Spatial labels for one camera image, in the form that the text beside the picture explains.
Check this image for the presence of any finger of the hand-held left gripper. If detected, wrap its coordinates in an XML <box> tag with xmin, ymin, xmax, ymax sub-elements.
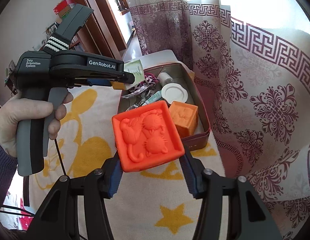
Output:
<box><xmin>86</xmin><ymin>71</ymin><xmax>135</xmax><ymax>87</ymax></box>

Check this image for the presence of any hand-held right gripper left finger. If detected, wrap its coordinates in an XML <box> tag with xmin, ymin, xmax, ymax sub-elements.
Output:
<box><xmin>30</xmin><ymin>152</ymin><xmax>123</xmax><ymax>240</ymax></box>

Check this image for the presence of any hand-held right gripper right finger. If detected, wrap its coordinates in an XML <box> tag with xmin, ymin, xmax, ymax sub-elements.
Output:
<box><xmin>180</xmin><ymin>151</ymin><xmax>283</xmax><ymax>240</ymax></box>

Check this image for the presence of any yellow box with white label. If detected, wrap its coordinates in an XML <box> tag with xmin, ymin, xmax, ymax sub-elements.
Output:
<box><xmin>111</xmin><ymin>59</ymin><xmax>145</xmax><ymax>91</ymax></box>

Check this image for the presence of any large orange embossed cube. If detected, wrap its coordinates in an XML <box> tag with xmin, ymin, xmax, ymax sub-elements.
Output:
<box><xmin>112</xmin><ymin>101</ymin><xmax>185</xmax><ymax>173</ymax></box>

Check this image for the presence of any red tin container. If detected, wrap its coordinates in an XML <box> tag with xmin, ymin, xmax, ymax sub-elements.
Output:
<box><xmin>117</xmin><ymin>63</ymin><xmax>212</xmax><ymax>151</ymax></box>

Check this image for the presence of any person's left hand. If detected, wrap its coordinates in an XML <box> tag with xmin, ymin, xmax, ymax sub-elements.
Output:
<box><xmin>0</xmin><ymin>90</ymin><xmax>74</xmax><ymax>158</ymax></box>

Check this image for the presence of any large metal clip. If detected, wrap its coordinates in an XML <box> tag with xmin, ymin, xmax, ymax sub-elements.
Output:
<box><xmin>121</xmin><ymin>85</ymin><xmax>155</xmax><ymax>110</ymax></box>

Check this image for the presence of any light green tube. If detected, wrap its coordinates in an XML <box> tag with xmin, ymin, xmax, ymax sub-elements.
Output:
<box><xmin>145</xmin><ymin>92</ymin><xmax>162</xmax><ymax>105</ymax></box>

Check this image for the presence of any white and yellow printed blanket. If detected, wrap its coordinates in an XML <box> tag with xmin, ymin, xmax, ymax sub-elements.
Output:
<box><xmin>2</xmin><ymin>86</ymin><xmax>225</xmax><ymax>240</ymax></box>

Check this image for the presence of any small orange embossed cube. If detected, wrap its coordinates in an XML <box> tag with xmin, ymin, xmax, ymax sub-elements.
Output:
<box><xmin>168</xmin><ymin>101</ymin><xmax>198</xmax><ymax>138</ymax></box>

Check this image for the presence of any dark wooden door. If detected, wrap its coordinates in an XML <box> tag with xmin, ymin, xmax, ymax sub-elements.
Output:
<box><xmin>66</xmin><ymin>0</ymin><xmax>130</xmax><ymax>58</ymax></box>

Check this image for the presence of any red cardboard box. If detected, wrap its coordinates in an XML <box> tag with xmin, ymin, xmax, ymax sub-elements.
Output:
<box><xmin>53</xmin><ymin>0</ymin><xmax>77</xmax><ymax>18</ymax></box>

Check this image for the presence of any red floral bedspread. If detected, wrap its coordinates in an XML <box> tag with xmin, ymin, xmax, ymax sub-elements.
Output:
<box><xmin>2</xmin><ymin>191</ymin><xmax>35</xmax><ymax>230</ymax></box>

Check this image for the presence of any patterned purple and white curtain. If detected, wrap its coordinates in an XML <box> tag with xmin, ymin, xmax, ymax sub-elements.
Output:
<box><xmin>120</xmin><ymin>0</ymin><xmax>310</xmax><ymax>240</ymax></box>

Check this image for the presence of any black cable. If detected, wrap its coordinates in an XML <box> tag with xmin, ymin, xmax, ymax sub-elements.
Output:
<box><xmin>54</xmin><ymin>137</ymin><xmax>68</xmax><ymax>178</ymax></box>

